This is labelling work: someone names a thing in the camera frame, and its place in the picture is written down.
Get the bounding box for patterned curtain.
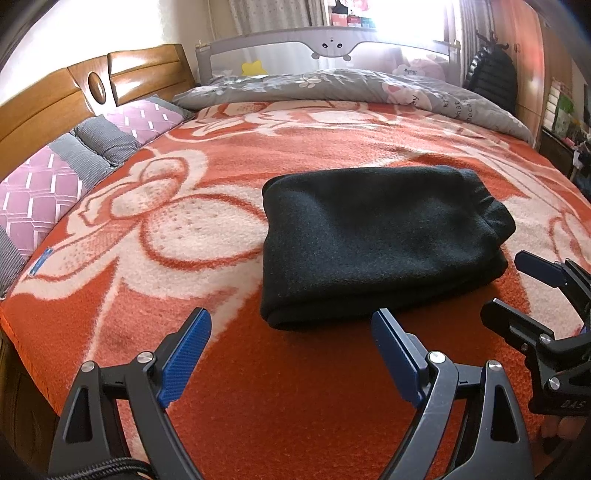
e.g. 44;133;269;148
443;0;496;84
231;0;331;45

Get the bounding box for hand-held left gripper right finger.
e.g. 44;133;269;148
370;308;537;480

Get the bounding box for wooden headboard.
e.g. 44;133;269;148
0;43;199;178

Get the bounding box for pink plush toy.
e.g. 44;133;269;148
401;53;447;82

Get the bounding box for stack of colourful boxes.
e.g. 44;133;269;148
330;0;380;29

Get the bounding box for wooden bed side board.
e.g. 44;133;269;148
0;330;70;444

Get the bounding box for wooden wardrobe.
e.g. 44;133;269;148
493;0;557;149

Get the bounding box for cluttered storage shelf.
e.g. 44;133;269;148
540;76;591;185

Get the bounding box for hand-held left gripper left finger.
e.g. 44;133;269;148
47;306;213;480

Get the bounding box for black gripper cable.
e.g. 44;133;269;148
46;455;154;480

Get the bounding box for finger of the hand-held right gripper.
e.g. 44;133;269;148
514;250;591;317
480;298;558;356

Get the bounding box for black pants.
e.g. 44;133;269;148
260;166;516;330

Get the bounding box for grey bed guard rail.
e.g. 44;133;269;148
195;25;462;88

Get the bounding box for person's right hand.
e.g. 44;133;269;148
539;410;586;441

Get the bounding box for pink and grey pillow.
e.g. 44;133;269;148
0;134;114;297
74;95;195;165

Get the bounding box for orange floral blanket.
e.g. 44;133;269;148
0;99;591;480

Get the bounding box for grey floral quilt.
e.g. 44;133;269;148
173;68;536;148

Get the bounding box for black puffer jacket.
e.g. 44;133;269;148
464;46;518;114

